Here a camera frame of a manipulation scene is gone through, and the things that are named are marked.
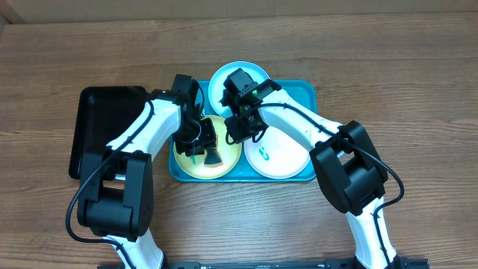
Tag black and orange sponge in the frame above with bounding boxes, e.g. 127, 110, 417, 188
204, 149, 223, 167

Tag yellow-green plate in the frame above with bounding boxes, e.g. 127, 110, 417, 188
172, 115, 242, 180

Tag light blue plate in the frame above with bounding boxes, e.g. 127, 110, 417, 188
208, 61, 270, 118

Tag white plate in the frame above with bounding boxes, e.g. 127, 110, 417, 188
243, 126, 310, 179

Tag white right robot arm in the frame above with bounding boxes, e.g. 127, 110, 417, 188
221, 68, 397, 268

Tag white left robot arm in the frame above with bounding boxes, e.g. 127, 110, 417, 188
67, 74, 217, 268

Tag teal plastic tray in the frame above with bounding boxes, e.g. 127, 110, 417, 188
168, 79, 318, 183

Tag black plastic tray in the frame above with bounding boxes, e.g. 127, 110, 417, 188
69, 86, 147, 179

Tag cardboard back panel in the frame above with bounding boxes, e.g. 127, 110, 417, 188
1, 0, 477, 24

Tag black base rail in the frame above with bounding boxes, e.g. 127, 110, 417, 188
97, 257, 430, 269

